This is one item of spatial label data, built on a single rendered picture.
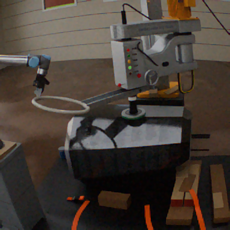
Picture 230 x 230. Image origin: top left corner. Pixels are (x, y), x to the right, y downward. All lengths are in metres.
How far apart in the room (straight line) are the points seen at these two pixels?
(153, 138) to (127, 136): 0.23
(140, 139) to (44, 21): 8.01
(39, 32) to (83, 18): 1.75
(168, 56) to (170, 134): 0.71
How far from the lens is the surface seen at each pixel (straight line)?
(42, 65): 2.58
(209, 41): 8.71
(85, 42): 9.66
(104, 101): 2.60
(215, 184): 3.14
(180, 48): 2.99
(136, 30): 2.59
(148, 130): 2.80
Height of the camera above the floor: 1.95
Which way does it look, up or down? 22 degrees down
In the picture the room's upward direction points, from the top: 6 degrees counter-clockwise
